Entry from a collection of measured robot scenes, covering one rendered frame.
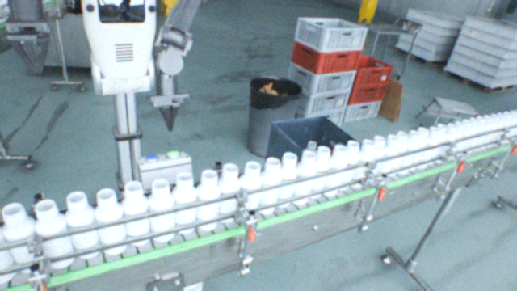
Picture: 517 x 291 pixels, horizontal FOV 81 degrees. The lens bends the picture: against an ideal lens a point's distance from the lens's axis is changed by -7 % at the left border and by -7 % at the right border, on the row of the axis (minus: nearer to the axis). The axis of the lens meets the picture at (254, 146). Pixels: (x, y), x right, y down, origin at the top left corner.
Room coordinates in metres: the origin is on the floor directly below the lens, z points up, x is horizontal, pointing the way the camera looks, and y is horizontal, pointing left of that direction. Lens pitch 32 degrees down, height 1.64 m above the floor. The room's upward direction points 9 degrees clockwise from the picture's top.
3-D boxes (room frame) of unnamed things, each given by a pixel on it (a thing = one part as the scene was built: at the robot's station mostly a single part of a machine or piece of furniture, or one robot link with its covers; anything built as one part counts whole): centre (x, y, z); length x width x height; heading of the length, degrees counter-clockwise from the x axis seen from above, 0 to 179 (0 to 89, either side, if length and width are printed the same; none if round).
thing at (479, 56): (6.46, -4.36, 0.59); 1.24 x 1.03 x 1.17; 124
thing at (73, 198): (0.46, 0.35, 1.08); 0.06 x 0.06 x 0.17
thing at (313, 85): (3.33, -0.58, 0.55); 0.61 x 0.41 x 0.22; 129
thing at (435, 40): (7.69, -3.70, 0.50); 1.23 x 1.05 x 1.00; 120
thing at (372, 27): (5.48, -1.84, 0.49); 1.05 x 0.55 x 0.99; 122
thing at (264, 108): (2.64, -0.11, 0.32); 0.45 x 0.45 x 0.64
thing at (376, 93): (3.79, -1.12, 0.33); 0.61 x 0.41 x 0.22; 125
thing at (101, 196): (0.49, 0.29, 1.08); 0.06 x 0.06 x 0.17
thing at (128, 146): (1.11, 0.53, 0.74); 0.11 x 0.11 x 0.40; 32
